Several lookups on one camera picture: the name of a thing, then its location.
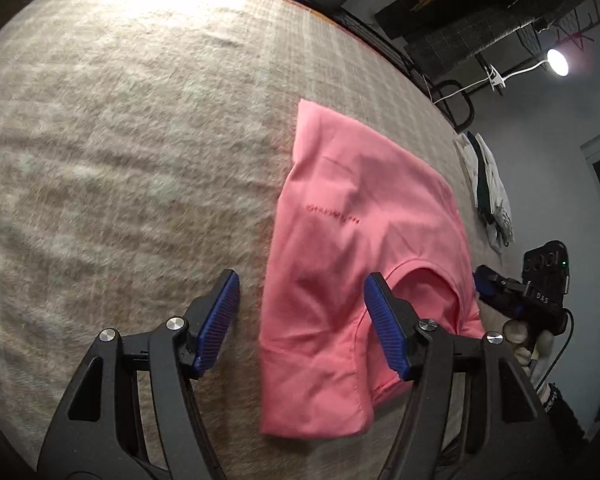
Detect pink t-shirt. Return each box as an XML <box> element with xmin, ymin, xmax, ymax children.
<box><xmin>259</xmin><ymin>100</ymin><xmax>483</xmax><ymax>440</ymax></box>

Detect black metal clothes rack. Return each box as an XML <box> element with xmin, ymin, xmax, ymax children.
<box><xmin>292</xmin><ymin>0</ymin><xmax>544</xmax><ymax>98</ymax></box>

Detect right gloved hand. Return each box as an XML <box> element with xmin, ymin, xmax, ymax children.
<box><xmin>503</xmin><ymin>320</ymin><xmax>555</xmax><ymax>388</ymax></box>

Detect white folded garment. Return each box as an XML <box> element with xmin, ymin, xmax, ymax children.
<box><xmin>454</xmin><ymin>131</ymin><xmax>515</xmax><ymax>254</ymax></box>

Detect dark green folded garment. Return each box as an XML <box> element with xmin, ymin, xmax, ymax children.
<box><xmin>465</xmin><ymin>131</ymin><xmax>508</xmax><ymax>252</ymax></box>

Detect plaid beige blanket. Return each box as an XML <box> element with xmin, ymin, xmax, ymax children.
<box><xmin>0</xmin><ymin>0</ymin><xmax>498</xmax><ymax>479</ymax></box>

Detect white clip lamp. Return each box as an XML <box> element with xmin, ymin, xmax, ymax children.
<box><xmin>486</xmin><ymin>49</ymin><xmax>570</xmax><ymax>91</ymax></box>

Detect grey plaid coat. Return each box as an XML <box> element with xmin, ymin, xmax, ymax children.
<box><xmin>405</xmin><ymin>1</ymin><xmax>560</xmax><ymax>79</ymax></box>

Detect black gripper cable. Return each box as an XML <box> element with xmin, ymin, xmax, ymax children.
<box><xmin>532</xmin><ymin>306</ymin><xmax>577</xmax><ymax>391</ymax></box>

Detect white lamp cable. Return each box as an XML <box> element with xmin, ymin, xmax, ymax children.
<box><xmin>431</xmin><ymin>79</ymin><xmax>502</xmax><ymax>106</ymax></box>

